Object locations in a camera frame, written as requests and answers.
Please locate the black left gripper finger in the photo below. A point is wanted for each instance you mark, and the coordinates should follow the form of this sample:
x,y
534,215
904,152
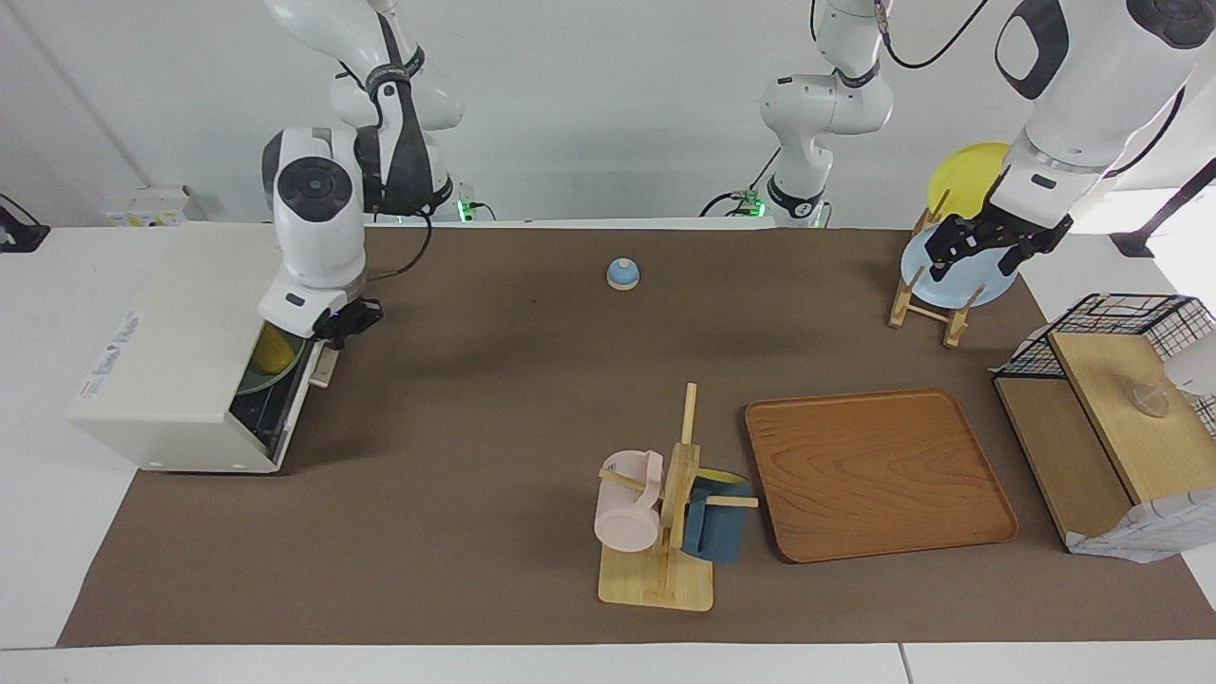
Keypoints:
x,y
1016,256
945,249

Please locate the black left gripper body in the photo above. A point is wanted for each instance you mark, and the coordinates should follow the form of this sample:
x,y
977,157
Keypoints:
x,y
1016,231

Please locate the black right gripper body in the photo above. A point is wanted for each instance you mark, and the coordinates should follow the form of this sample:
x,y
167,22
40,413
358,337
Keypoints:
x,y
351,318

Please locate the yellow corn cob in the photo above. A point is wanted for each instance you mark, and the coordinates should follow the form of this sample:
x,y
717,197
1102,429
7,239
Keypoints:
x,y
274,350

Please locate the pale green plate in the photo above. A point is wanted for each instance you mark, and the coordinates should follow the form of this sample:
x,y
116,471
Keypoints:
x,y
261,383

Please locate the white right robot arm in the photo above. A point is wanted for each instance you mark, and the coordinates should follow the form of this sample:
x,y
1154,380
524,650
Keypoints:
x,y
318,218

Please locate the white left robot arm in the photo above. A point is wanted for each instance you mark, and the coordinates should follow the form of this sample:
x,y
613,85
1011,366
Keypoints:
x,y
1083,104

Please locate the white toaster oven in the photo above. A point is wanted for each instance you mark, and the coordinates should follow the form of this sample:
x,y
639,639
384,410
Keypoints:
x,y
171,351

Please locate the light blue plate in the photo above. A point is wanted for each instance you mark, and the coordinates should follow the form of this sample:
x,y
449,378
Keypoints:
x,y
969,283

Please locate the yellow plate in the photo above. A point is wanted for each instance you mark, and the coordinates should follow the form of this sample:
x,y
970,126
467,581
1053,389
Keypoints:
x,y
964,180

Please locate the wooden plate rack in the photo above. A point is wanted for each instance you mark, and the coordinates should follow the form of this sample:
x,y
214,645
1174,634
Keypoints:
x,y
955,328

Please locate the brown table mat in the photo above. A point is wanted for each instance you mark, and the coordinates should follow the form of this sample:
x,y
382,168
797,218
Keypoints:
x,y
456,427

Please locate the black tripod leg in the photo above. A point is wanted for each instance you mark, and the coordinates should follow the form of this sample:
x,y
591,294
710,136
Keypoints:
x,y
1164,214

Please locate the clear glass cup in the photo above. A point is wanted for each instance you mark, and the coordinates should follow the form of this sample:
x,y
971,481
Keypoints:
x,y
1151,399

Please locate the white rounded blurry object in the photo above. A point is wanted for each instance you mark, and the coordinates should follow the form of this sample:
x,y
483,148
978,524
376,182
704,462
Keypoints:
x,y
1197,366

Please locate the wooden shelf box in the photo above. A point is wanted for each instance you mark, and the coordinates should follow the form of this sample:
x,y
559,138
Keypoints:
x,y
1130,437

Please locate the white yellow small box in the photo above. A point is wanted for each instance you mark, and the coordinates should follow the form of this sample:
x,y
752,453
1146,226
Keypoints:
x,y
152,204

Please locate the brown wooden tray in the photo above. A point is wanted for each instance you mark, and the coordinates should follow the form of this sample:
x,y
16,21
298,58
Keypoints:
x,y
874,475

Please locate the blue call bell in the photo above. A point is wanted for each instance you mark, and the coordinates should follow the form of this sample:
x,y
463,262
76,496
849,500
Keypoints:
x,y
623,274

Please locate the white patterned cloth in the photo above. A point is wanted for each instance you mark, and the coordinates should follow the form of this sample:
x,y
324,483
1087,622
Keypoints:
x,y
1154,532

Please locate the black stand foot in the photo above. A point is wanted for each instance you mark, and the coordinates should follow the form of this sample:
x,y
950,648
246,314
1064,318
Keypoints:
x,y
19,233

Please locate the pink mug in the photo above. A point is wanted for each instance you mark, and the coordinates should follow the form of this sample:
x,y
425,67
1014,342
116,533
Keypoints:
x,y
627,518

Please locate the dark blue mug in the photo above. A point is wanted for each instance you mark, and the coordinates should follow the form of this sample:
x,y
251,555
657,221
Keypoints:
x,y
722,527

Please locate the wooden mug stand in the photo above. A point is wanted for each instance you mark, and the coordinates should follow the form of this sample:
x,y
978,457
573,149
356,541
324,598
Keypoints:
x,y
655,579

